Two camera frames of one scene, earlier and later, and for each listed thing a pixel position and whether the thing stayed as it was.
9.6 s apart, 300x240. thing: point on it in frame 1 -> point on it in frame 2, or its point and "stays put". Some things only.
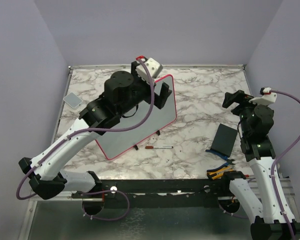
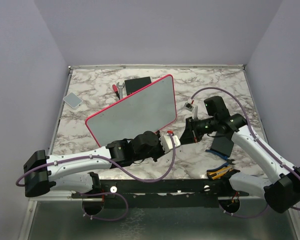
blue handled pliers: x=229 y=161 stays put
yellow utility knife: x=219 y=173 stays put
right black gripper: x=239 y=96 -> x=188 y=135
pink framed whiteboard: x=115 y=143 stays put
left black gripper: x=159 y=100 -> x=162 y=151
